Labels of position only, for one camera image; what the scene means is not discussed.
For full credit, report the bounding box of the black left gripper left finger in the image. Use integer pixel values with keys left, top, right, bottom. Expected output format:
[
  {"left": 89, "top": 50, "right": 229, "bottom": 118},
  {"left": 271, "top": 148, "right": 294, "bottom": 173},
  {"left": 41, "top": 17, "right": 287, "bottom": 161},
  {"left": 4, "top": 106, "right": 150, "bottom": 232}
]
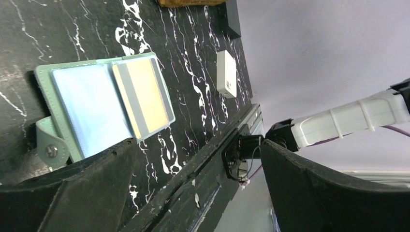
[{"left": 0, "top": 139, "right": 138, "bottom": 232}]

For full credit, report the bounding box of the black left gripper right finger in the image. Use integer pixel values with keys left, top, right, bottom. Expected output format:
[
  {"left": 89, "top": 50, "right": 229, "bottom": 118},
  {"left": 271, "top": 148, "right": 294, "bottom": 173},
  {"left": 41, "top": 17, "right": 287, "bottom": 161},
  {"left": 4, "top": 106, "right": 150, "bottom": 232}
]
[{"left": 261, "top": 140, "right": 410, "bottom": 232}]

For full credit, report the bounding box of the mint green card holder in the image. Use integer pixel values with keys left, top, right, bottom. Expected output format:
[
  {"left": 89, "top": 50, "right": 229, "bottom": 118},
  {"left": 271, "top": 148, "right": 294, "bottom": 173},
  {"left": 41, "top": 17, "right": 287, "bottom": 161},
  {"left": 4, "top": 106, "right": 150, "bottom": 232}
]
[{"left": 34, "top": 52, "right": 161, "bottom": 168}]

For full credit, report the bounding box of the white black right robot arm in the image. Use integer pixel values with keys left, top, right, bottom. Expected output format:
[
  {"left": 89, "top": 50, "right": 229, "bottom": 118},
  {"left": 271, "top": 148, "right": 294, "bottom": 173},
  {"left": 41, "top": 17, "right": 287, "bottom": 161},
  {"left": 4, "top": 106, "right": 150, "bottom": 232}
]
[{"left": 222, "top": 79, "right": 410, "bottom": 186}]

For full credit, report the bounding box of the white rectangular box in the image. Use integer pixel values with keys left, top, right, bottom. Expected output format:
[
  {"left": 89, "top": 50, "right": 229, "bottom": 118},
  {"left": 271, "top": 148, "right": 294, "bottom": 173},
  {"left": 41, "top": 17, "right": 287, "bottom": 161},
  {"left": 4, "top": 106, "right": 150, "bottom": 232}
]
[{"left": 217, "top": 50, "right": 237, "bottom": 99}]

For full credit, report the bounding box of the wicker divided tray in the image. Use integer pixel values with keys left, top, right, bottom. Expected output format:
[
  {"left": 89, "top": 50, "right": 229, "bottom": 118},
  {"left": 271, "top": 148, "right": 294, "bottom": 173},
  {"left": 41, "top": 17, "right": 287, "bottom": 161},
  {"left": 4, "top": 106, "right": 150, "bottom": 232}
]
[{"left": 157, "top": 0, "right": 227, "bottom": 8}]

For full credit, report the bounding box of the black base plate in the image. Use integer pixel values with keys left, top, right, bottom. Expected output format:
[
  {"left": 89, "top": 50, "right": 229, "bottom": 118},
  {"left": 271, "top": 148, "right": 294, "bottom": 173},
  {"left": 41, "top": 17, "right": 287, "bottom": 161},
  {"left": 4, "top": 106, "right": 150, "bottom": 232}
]
[{"left": 123, "top": 104, "right": 263, "bottom": 232}]

